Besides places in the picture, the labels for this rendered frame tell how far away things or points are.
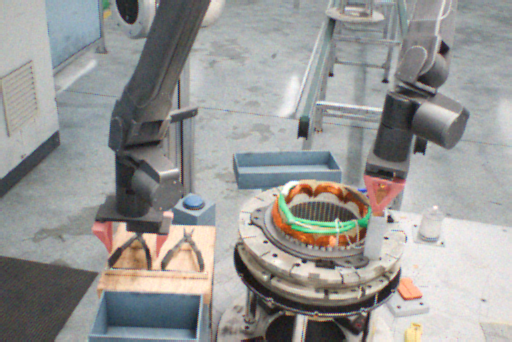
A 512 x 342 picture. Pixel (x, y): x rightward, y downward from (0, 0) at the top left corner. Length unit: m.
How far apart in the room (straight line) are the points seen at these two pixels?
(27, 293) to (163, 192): 1.88
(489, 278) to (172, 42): 1.13
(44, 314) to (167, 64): 1.89
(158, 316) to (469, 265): 0.93
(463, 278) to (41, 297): 1.75
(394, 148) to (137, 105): 0.40
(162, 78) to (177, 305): 0.39
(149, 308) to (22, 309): 1.64
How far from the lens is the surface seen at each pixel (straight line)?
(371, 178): 0.95
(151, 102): 0.86
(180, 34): 0.80
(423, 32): 0.94
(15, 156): 3.47
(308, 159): 1.48
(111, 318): 1.06
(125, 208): 0.98
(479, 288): 1.61
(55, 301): 2.64
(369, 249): 1.05
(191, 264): 1.06
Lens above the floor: 1.72
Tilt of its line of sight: 29 degrees down
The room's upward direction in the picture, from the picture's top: 4 degrees clockwise
